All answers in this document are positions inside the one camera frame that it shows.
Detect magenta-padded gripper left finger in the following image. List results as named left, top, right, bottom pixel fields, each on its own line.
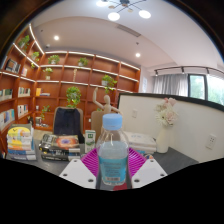
left=59, top=147, right=101, bottom=190

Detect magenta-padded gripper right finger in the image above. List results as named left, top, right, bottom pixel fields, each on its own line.
left=127, top=147, right=168, bottom=190

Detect clear blue-capped water bottle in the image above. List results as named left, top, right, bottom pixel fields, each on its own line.
left=95, top=113, right=130, bottom=187

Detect white book stack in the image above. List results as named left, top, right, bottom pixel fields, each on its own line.
left=124, top=131, right=158, bottom=155

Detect dark book stack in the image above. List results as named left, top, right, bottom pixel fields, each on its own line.
left=38, top=133, right=82, bottom=162

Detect green and white carton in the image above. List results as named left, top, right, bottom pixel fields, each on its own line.
left=84, top=129, right=97, bottom=154

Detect white vase with flowers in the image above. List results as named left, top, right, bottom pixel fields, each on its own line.
left=153, top=97, right=180, bottom=155

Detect tan chair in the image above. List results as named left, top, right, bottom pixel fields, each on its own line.
left=90, top=110, right=108, bottom=142

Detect dark office chair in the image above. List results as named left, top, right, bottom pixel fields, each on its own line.
left=52, top=106, right=86, bottom=145

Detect wooden artist mannequin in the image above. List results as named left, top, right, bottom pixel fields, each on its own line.
left=91, top=86, right=124, bottom=135

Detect grey curtain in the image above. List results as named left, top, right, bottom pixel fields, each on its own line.
left=152, top=73, right=190, bottom=98

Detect window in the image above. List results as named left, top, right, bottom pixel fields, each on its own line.
left=187, top=73, right=224, bottom=107

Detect wooden shelf unit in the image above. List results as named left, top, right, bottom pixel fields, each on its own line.
left=0, top=23, right=142, bottom=155

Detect recessed ceiling spotlights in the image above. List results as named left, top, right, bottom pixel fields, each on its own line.
left=53, top=34, right=142, bottom=59

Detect ceiling air vent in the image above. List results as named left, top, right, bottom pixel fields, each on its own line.
left=114, top=23, right=141, bottom=38

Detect branched ceiling lamp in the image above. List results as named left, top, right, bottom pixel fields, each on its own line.
left=95, top=0, right=152, bottom=22

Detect black track light rail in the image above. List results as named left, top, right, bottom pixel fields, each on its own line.
left=153, top=65, right=224, bottom=78

